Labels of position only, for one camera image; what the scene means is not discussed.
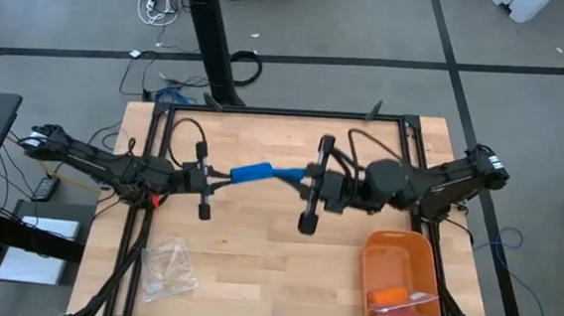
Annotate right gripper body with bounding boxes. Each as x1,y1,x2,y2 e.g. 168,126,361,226
297,132,368,239

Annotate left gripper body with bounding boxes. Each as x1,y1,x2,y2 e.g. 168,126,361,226
178,139,217,222

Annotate blue elastic bandage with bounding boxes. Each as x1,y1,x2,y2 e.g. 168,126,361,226
228,158,309,190

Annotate clear plastic zip bag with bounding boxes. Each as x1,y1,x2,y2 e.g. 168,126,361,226
137,235,203,306

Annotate bagged orange bandage roll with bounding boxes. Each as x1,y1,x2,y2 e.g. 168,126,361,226
364,282,441,316

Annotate orange plastic bin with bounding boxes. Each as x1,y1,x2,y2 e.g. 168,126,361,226
355,227,451,316

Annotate black tower fan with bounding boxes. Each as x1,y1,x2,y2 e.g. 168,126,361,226
174,0,253,109

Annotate black power adapter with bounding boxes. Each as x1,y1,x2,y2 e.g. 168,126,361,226
31,174,62,204

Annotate white flat box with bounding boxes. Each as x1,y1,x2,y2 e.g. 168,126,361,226
0,213,82,288

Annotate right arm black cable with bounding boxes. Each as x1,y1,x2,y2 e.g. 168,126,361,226
343,127,407,188

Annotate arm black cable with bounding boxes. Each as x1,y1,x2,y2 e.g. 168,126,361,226
167,115,212,172
343,127,407,188

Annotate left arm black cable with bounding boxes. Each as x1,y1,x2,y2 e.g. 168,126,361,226
167,115,212,172

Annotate black frame clamp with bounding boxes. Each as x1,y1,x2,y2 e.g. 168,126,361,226
364,98,384,123
201,90,225,113

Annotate blue cable bundle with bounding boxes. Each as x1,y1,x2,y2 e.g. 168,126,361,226
152,84,200,107

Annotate black coiled cable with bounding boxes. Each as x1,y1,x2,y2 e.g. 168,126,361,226
226,48,264,88

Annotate yellow floor cable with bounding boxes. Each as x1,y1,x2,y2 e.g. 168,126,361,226
3,133,106,194

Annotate white power strip cables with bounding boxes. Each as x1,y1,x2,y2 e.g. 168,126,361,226
135,0,183,28

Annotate blue floor cable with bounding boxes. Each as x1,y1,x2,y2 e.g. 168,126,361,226
467,224,555,316

